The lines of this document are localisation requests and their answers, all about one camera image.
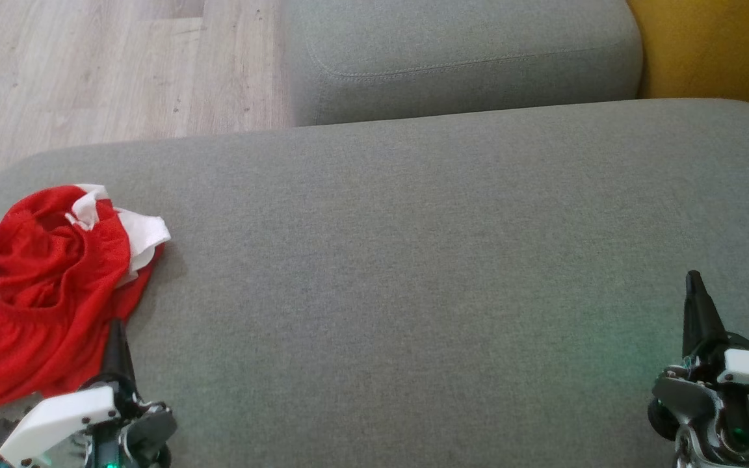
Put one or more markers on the grey sofa back cushion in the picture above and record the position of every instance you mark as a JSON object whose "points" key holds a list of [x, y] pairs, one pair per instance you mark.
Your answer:
{"points": [[459, 58]]}

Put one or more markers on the grey sofa seat cushion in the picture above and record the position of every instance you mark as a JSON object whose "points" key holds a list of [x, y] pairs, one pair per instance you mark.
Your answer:
{"points": [[426, 292]]}

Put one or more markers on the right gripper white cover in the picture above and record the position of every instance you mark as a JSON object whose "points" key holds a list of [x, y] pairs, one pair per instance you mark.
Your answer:
{"points": [[738, 390]]}

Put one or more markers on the yellow cushion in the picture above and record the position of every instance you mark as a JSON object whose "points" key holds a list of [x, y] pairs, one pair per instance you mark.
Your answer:
{"points": [[719, 45]]}

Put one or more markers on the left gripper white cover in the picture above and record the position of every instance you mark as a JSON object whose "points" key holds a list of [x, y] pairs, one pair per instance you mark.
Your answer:
{"points": [[56, 416]]}

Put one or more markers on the red basketball jersey white sleeves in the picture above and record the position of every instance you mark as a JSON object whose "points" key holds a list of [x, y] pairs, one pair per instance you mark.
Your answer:
{"points": [[148, 233]]}

